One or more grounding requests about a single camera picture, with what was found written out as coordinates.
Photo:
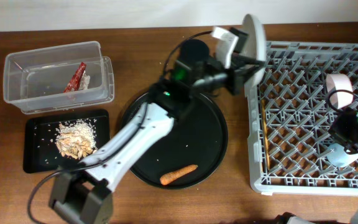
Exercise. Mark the clear plastic bin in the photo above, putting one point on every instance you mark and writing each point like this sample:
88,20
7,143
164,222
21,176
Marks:
34,80

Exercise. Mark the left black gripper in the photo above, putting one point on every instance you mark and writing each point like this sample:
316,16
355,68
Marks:
235,71

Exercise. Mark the grey dishwasher rack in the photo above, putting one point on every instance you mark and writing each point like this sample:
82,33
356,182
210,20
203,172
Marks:
293,67

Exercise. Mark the red snack wrapper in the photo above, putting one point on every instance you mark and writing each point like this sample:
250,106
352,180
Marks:
74,83

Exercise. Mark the pink bowl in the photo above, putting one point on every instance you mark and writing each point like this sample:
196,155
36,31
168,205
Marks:
339,82

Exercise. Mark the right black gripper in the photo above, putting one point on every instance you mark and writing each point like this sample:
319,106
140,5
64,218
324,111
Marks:
337,128

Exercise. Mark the wooden chopstick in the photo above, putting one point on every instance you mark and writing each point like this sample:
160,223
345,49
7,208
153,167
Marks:
266,140

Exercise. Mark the food scraps on plate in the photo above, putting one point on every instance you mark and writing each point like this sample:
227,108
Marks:
77,139

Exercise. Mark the round black tray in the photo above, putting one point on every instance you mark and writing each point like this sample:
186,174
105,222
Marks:
199,139

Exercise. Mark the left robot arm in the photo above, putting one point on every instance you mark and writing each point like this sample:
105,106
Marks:
83,194

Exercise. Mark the orange carrot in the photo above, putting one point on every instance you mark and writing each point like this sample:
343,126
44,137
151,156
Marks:
174,175

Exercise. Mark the white tissue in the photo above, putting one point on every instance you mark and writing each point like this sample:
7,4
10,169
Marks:
84,82

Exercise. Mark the blue plastic cup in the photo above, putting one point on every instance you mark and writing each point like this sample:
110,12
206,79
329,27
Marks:
339,157

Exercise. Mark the grey plate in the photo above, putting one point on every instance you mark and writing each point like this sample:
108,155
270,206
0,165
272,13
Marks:
255,47

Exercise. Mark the black rectangular tray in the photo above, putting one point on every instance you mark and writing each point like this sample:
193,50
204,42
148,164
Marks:
40,151

